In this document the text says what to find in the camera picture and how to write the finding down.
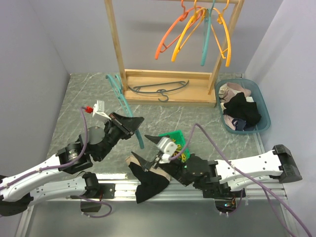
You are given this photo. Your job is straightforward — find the black underwear back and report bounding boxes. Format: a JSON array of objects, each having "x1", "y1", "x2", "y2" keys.
[{"x1": 125, "y1": 156, "x2": 171, "y2": 204}]

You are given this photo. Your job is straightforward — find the yellow hanger left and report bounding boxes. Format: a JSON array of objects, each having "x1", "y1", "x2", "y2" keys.
[{"x1": 171, "y1": 0, "x2": 207, "y2": 62}]

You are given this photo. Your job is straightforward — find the aluminium mounting rail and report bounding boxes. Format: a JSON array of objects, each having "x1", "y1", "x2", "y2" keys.
[{"x1": 25, "y1": 177, "x2": 294, "y2": 237}]

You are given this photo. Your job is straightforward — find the orange clothes hanger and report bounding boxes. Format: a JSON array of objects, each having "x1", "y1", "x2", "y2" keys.
[{"x1": 155, "y1": 0, "x2": 194, "y2": 60}]

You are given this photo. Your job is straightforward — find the yellow clothespins in bin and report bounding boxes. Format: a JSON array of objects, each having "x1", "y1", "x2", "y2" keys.
[{"x1": 172, "y1": 139, "x2": 187, "y2": 163}]

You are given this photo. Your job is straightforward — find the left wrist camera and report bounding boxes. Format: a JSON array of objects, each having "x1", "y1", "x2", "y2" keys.
[{"x1": 82, "y1": 100, "x2": 111, "y2": 123}]

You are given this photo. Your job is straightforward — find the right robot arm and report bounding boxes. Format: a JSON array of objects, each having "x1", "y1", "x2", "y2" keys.
[{"x1": 133, "y1": 135, "x2": 303, "y2": 199}]

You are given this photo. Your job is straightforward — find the black underwear front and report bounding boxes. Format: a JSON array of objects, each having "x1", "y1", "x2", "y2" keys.
[{"x1": 223, "y1": 92, "x2": 261, "y2": 126}]

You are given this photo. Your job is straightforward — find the teal hanger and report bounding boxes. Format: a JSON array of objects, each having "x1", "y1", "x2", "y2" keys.
[
  {"x1": 200, "y1": 0, "x2": 215, "y2": 66},
  {"x1": 106, "y1": 74, "x2": 145, "y2": 149},
  {"x1": 128, "y1": 80, "x2": 189, "y2": 103}
]

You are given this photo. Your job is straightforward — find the yellow hanger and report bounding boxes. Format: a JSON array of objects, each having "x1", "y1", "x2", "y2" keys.
[
  {"x1": 171, "y1": 0, "x2": 207, "y2": 62},
  {"x1": 211, "y1": 0, "x2": 232, "y2": 67}
]

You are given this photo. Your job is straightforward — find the teal laundry basket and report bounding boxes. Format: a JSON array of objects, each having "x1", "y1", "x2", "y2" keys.
[{"x1": 215, "y1": 79, "x2": 271, "y2": 135}]

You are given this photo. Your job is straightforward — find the black underwear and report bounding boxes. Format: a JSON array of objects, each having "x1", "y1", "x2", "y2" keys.
[
  {"x1": 223, "y1": 92, "x2": 261, "y2": 126},
  {"x1": 125, "y1": 156, "x2": 171, "y2": 204}
]

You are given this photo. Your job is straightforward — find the beige underwear in basket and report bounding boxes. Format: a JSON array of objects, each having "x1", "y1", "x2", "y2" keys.
[{"x1": 218, "y1": 82, "x2": 251, "y2": 103}]

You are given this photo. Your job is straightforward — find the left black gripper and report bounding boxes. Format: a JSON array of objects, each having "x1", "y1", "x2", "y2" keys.
[{"x1": 97, "y1": 112, "x2": 145, "y2": 161}]

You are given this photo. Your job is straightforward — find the navy underwear in basket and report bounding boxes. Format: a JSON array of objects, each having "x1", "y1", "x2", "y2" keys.
[{"x1": 232, "y1": 118, "x2": 255, "y2": 131}]

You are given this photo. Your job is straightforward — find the wooden clothes rack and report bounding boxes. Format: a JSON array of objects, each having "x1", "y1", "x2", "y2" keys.
[{"x1": 104, "y1": 0, "x2": 244, "y2": 107}]

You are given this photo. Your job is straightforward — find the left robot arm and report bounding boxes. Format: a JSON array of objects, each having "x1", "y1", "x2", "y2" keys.
[{"x1": 0, "y1": 112, "x2": 144, "y2": 217}]

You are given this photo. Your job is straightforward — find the white underwear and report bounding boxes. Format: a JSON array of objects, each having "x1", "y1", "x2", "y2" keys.
[{"x1": 246, "y1": 96, "x2": 254, "y2": 103}]

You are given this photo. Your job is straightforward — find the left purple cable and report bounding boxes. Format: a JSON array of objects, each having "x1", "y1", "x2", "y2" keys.
[{"x1": 0, "y1": 106, "x2": 112, "y2": 218}]

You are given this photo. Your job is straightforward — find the green plastic bin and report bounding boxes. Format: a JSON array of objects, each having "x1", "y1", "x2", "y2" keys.
[{"x1": 159, "y1": 130, "x2": 190, "y2": 160}]

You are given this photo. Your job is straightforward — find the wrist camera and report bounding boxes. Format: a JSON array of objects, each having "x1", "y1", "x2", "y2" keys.
[
  {"x1": 82, "y1": 100, "x2": 111, "y2": 123},
  {"x1": 157, "y1": 137, "x2": 178, "y2": 164}
]

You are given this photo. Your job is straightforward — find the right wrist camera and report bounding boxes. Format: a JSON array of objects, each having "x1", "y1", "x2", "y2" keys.
[{"x1": 157, "y1": 137, "x2": 178, "y2": 164}]

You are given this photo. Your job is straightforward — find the yellow hanger right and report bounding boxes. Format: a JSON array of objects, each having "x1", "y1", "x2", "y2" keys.
[{"x1": 211, "y1": 0, "x2": 232, "y2": 67}]

